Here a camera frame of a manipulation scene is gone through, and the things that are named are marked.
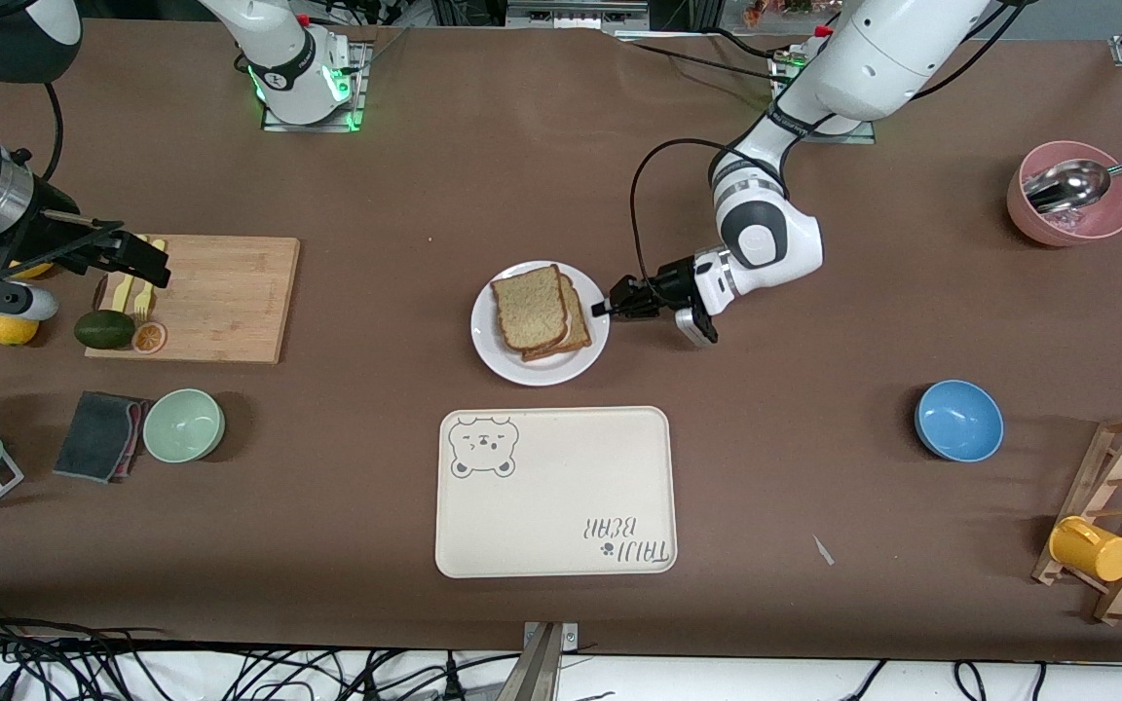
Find toy bread slice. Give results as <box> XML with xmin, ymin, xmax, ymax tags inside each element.
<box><xmin>522</xmin><ymin>276</ymin><xmax>593</xmax><ymax>363</ymax></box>
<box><xmin>491</xmin><ymin>264</ymin><xmax>572</xmax><ymax>353</ymax></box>

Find white round plate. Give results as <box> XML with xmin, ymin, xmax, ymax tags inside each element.
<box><xmin>470</xmin><ymin>260</ymin><xmax>611</xmax><ymax>387</ymax></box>

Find yellow plastic fork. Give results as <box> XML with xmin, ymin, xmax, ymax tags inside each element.
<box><xmin>132</xmin><ymin>239</ymin><xmax>168</xmax><ymax>323</ymax></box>

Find toy green avocado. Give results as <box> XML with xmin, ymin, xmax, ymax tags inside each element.
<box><xmin>74</xmin><ymin>310</ymin><xmax>136</xmax><ymax>351</ymax></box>

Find bamboo cutting board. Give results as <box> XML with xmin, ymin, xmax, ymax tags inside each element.
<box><xmin>84</xmin><ymin>236</ymin><xmax>301</xmax><ymax>365</ymax></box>

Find mint green bowl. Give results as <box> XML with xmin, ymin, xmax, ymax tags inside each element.
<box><xmin>142</xmin><ymin>388</ymin><xmax>227</xmax><ymax>464</ymax></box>

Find grey pink folded cloth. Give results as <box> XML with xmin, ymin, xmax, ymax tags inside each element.
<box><xmin>53</xmin><ymin>391</ymin><xmax>153</xmax><ymax>484</ymax></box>

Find cream bear print tray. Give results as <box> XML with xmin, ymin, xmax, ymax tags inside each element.
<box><xmin>435</xmin><ymin>406</ymin><xmax>678</xmax><ymax>579</ymax></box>

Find blue bowl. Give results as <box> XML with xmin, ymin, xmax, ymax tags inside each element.
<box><xmin>915</xmin><ymin>380</ymin><xmax>1005</xmax><ymax>463</ymax></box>

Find clear plastic ice pieces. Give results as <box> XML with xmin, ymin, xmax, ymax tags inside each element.
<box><xmin>1033</xmin><ymin>204</ymin><xmax>1107</xmax><ymax>237</ymax></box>

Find metal scoop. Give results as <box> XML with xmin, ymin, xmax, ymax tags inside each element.
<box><xmin>1022</xmin><ymin>149</ymin><xmax>1122</xmax><ymax>217</ymax></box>

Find pink bowl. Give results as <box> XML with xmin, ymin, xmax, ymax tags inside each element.
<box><xmin>1006</xmin><ymin>140</ymin><xmax>1122</xmax><ymax>247</ymax></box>

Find wooden peg cup rack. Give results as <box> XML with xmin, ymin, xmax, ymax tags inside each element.
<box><xmin>1030</xmin><ymin>411</ymin><xmax>1122</xmax><ymax>626</ymax></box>

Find yellow mug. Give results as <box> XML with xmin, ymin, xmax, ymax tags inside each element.
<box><xmin>1048</xmin><ymin>515</ymin><xmax>1122</xmax><ymax>584</ymax></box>

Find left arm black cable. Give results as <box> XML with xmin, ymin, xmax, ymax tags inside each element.
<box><xmin>630</xmin><ymin>0</ymin><xmax>1039</xmax><ymax>293</ymax></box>

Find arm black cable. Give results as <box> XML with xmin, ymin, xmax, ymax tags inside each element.
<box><xmin>0</xmin><ymin>58</ymin><xmax>67</xmax><ymax>196</ymax></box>
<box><xmin>630</xmin><ymin>0</ymin><xmax>1039</xmax><ymax>293</ymax></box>

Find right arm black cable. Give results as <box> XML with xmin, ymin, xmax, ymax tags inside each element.
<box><xmin>0</xmin><ymin>58</ymin><xmax>67</xmax><ymax>196</ymax></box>

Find black table cable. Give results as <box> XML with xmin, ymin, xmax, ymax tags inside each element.
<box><xmin>610</xmin><ymin>29</ymin><xmax>801</xmax><ymax>84</ymax></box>

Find aluminium profile rail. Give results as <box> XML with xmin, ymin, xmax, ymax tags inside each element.
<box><xmin>503</xmin><ymin>0</ymin><xmax>652</xmax><ymax>30</ymax></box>

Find metal table edge bracket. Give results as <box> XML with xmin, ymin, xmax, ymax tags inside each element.
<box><xmin>520</xmin><ymin>621</ymin><xmax>581</xmax><ymax>701</ymax></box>

